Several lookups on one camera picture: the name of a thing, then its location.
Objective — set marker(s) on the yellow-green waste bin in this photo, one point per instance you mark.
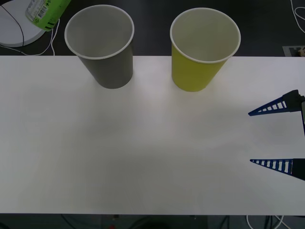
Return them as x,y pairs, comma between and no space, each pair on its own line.
193,74

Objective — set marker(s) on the white round disc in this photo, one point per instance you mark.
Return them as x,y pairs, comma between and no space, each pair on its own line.
12,28

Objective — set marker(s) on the green plastic bottle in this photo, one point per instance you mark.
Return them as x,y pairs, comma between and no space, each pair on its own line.
47,12

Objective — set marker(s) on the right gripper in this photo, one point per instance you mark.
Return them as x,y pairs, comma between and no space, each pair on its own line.
303,105

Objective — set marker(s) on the grey waste bin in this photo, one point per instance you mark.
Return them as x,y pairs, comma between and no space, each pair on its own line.
112,71

